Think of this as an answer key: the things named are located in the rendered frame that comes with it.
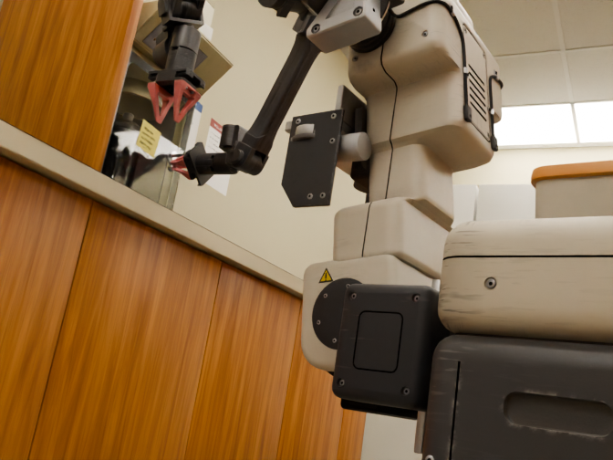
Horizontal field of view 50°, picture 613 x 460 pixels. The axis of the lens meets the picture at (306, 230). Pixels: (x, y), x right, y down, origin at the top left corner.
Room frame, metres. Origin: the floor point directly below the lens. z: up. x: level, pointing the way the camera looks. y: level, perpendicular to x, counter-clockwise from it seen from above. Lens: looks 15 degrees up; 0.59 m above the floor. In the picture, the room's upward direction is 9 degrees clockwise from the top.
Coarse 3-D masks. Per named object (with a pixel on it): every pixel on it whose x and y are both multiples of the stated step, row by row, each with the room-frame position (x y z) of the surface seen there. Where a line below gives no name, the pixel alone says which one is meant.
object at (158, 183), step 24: (144, 72) 1.58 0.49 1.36; (120, 96) 1.52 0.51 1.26; (144, 96) 1.59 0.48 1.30; (120, 120) 1.54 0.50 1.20; (168, 120) 1.69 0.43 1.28; (120, 144) 1.56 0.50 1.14; (168, 144) 1.71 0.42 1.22; (120, 168) 1.57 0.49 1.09; (144, 168) 1.65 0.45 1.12; (144, 192) 1.66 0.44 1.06; (168, 192) 1.74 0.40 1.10
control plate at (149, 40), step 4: (160, 24) 1.50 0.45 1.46; (156, 28) 1.50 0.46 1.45; (160, 28) 1.51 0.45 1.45; (152, 32) 1.51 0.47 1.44; (156, 32) 1.51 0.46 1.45; (160, 32) 1.52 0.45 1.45; (148, 36) 1.51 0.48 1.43; (152, 36) 1.52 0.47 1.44; (156, 36) 1.52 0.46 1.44; (144, 40) 1.52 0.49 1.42; (148, 40) 1.52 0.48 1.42; (152, 40) 1.53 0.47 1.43; (148, 44) 1.53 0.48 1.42; (152, 44) 1.54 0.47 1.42; (152, 48) 1.55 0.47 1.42; (200, 52) 1.63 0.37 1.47; (200, 56) 1.64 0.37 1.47; (204, 56) 1.65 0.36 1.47; (196, 60) 1.65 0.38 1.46; (200, 60) 1.66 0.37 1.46; (196, 64) 1.66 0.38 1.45
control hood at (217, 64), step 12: (144, 12) 1.48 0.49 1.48; (156, 12) 1.47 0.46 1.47; (144, 24) 1.48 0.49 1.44; (156, 24) 1.49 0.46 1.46; (144, 36) 1.51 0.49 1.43; (204, 36) 1.60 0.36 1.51; (144, 48) 1.54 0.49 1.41; (204, 48) 1.63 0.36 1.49; (216, 48) 1.65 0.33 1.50; (204, 60) 1.67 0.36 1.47; (216, 60) 1.69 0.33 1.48; (228, 60) 1.71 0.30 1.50; (204, 72) 1.70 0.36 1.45; (216, 72) 1.72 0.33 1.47
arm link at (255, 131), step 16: (304, 32) 1.40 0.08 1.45; (304, 48) 1.43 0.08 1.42; (288, 64) 1.46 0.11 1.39; (304, 64) 1.45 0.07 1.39; (288, 80) 1.46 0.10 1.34; (272, 96) 1.49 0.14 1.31; (288, 96) 1.48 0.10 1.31; (272, 112) 1.49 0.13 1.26; (256, 128) 1.51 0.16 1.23; (272, 128) 1.51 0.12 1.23; (240, 144) 1.53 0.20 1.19; (256, 144) 1.51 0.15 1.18; (272, 144) 1.54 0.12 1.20; (256, 160) 1.54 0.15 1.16
